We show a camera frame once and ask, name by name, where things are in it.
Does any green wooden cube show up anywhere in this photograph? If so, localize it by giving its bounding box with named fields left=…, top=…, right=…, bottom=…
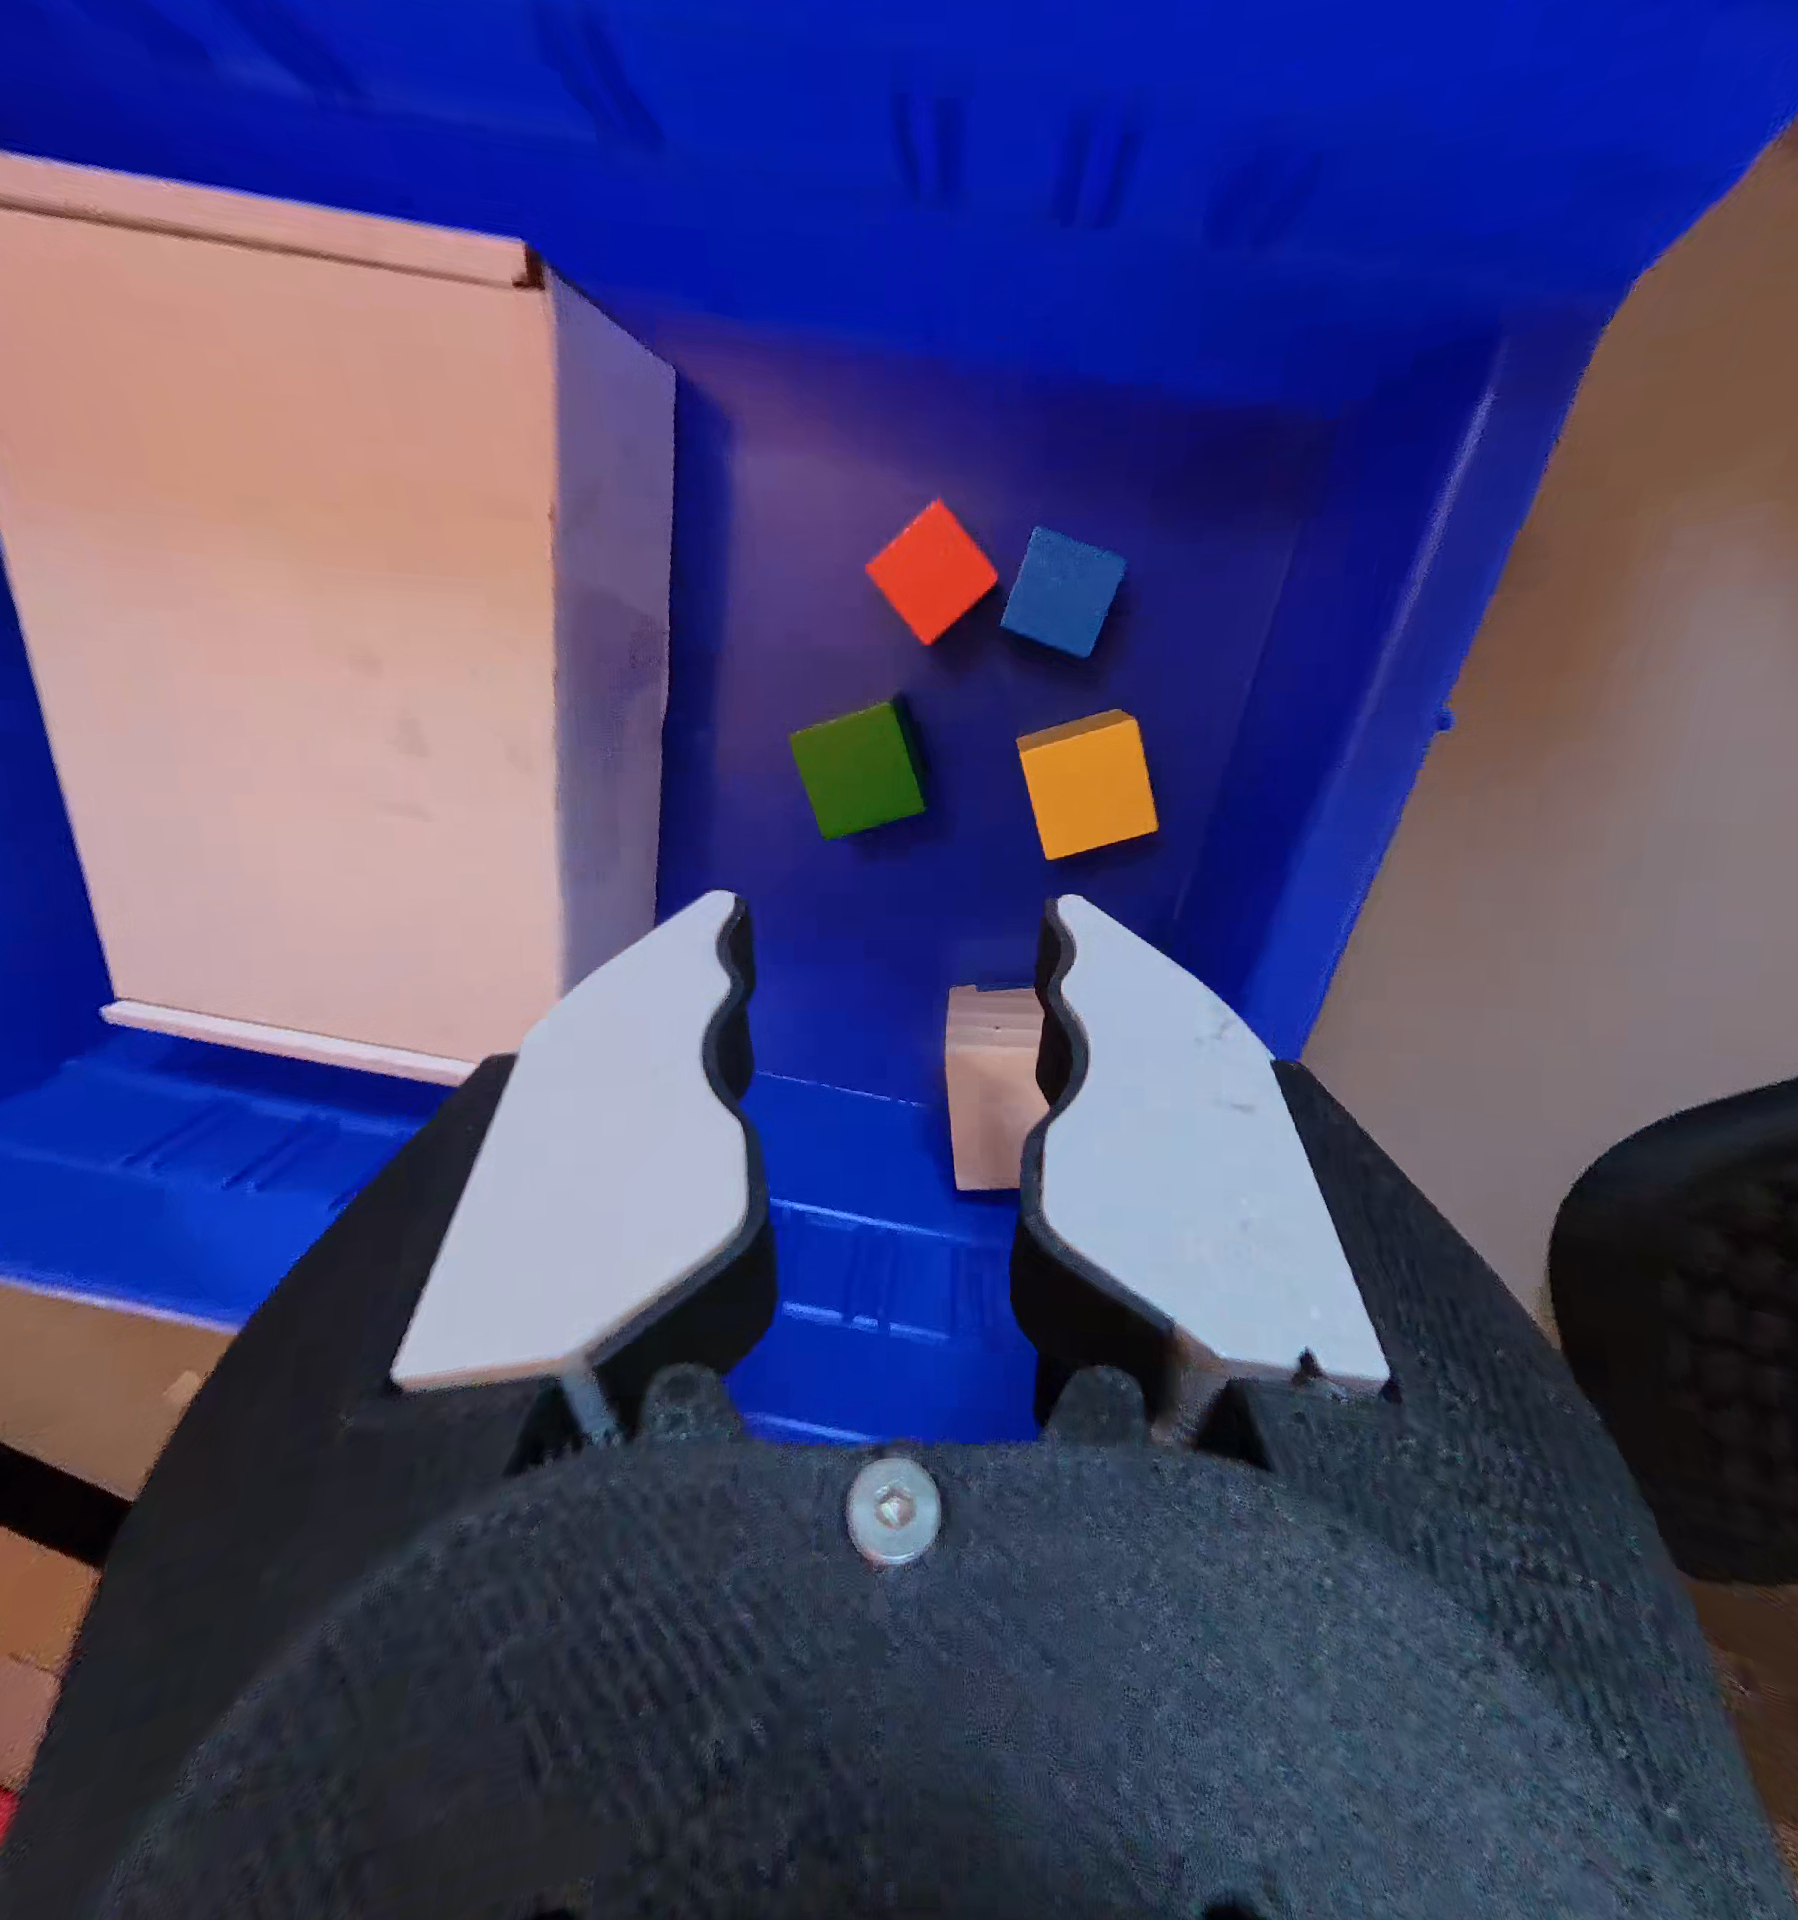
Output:
left=789, top=697, right=933, bottom=842

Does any natural wood cube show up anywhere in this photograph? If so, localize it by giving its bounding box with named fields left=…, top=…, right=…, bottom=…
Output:
left=944, top=984, right=1054, bottom=1195

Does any blue wooden cube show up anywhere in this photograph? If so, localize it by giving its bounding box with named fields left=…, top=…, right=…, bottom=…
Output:
left=999, top=524, right=1130, bottom=663

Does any blue plastic bin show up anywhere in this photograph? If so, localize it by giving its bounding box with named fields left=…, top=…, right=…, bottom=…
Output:
left=0, top=0, right=1798, bottom=1451

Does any red wooden cube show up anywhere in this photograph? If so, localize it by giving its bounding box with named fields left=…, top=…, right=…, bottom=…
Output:
left=864, top=499, right=1003, bottom=648

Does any tan cardboard piece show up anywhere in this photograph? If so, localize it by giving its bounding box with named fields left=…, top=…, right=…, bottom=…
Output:
left=0, top=1267, right=243, bottom=1503

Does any large pale wooden block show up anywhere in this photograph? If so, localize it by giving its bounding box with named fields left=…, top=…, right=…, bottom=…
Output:
left=0, top=143, right=677, bottom=1091

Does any black mat pad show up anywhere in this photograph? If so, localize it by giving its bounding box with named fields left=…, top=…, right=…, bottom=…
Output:
left=1547, top=1056, right=1798, bottom=1591

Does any yellow wooden cube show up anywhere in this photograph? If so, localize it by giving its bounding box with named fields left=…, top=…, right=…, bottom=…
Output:
left=1017, top=711, right=1161, bottom=865

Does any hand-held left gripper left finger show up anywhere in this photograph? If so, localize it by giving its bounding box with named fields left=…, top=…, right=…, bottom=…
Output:
left=389, top=889, right=779, bottom=1451

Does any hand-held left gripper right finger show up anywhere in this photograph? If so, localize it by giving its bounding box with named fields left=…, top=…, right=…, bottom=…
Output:
left=1009, top=895, right=1396, bottom=1447

